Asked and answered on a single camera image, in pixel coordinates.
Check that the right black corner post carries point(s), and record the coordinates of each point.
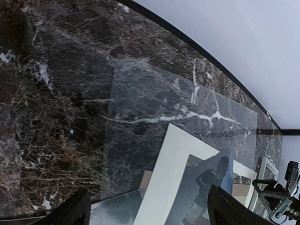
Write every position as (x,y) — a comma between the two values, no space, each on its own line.
(290,132)

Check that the landscape photo print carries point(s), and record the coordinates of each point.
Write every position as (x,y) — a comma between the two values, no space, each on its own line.
(190,204)

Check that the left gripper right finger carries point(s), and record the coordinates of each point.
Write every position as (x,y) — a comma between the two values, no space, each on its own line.
(223,209)

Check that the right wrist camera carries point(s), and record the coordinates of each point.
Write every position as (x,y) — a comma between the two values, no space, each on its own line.
(292,177)

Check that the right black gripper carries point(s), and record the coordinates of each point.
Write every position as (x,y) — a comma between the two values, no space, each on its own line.
(276,199)

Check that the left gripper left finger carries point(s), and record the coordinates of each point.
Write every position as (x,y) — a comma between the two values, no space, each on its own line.
(74,211)

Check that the clear acrylic sheet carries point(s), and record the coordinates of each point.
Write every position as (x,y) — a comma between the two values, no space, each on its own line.
(144,100)

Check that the white picture frame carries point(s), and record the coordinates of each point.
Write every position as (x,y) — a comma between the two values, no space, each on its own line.
(267,171)

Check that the brown cardboard backing board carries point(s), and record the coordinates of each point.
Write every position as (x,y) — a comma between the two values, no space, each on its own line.
(239,191)

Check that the white photo mat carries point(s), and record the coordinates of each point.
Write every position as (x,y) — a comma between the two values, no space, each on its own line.
(168,171)

